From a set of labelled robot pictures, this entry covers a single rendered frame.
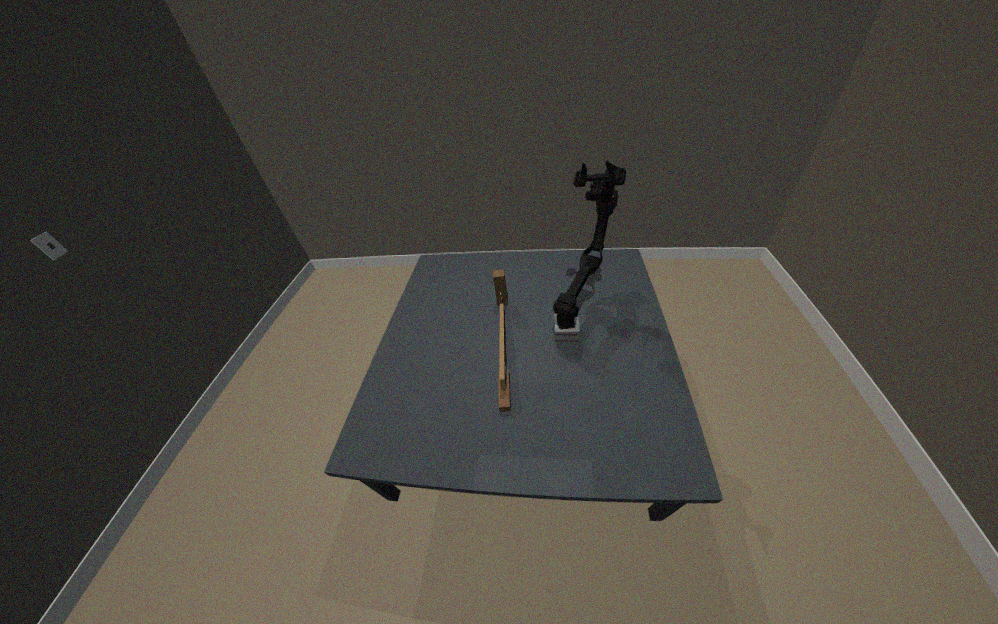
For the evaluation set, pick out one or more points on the long wooden rail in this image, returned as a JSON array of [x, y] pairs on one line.
[[502, 348]]

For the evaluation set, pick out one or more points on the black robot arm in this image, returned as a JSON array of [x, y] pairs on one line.
[[565, 306]]

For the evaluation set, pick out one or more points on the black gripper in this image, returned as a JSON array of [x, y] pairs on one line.
[[616, 176]]

